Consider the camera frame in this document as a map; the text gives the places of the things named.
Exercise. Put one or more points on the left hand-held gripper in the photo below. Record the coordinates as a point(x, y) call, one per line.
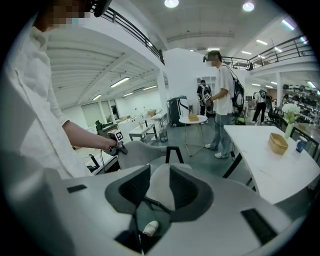
point(118, 136)

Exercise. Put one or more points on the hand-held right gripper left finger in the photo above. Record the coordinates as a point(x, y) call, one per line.
point(95, 200)

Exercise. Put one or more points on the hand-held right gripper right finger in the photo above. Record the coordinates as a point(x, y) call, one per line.
point(225, 212)

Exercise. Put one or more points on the beige chair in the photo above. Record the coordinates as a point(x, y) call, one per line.
point(140, 152)

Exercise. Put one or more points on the person's left forearm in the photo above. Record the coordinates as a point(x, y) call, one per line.
point(87, 137)

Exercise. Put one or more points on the black office chair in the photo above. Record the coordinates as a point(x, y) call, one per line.
point(273, 112)
point(98, 124)

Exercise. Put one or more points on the white table with black legs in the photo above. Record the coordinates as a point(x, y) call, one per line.
point(270, 165)

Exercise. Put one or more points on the grey desk white top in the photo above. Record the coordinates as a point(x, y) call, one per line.
point(140, 130)

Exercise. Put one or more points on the wooden desk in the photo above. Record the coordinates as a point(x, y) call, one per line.
point(110, 127)

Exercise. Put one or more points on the white sink table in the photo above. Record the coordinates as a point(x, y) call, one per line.
point(157, 116)

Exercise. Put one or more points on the person's white shoe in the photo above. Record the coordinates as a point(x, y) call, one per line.
point(151, 228)

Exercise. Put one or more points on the dark grey machine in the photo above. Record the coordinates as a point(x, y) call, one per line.
point(173, 112)

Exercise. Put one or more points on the round white table gold legs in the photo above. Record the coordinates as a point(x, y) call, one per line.
point(185, 120)

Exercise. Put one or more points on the ceiling tube light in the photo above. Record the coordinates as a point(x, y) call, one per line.
point(120, 82)

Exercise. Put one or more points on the wooden box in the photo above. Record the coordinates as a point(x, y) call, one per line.
point(193, 118)

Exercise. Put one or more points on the wooden tray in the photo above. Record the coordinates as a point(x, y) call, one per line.
point(278, 145)

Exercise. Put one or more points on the green bag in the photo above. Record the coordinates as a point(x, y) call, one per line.
point(240, 120)

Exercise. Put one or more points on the blue mug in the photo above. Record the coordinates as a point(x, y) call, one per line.
point(301, 145)

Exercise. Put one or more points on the small pale vase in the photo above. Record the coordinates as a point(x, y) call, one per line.
point(288, 131)

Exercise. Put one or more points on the person's white shirt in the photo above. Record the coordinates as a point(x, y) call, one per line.
point(30, 100)

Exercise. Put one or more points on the black mezzanine railing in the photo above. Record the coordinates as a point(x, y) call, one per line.
point(275, 53)
point(140, 37)

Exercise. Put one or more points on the small green plant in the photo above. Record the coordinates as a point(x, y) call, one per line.
point(291, 110)

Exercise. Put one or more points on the cluttered equipment shelf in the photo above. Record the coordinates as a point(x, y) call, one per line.
point(302, 97)

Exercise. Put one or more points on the person's head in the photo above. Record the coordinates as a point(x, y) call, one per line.
point(62, 15)

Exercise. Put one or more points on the round ceiling light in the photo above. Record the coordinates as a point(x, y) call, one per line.
point(248, 6)
point(171, 3)

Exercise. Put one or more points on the white wall shelf unit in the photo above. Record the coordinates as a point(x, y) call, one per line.
point(211, 80)

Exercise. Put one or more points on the black frame table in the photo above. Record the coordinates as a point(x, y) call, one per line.
point(307, 130)

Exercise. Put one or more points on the black head-mounted camera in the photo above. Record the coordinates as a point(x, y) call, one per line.
point(101, 7)

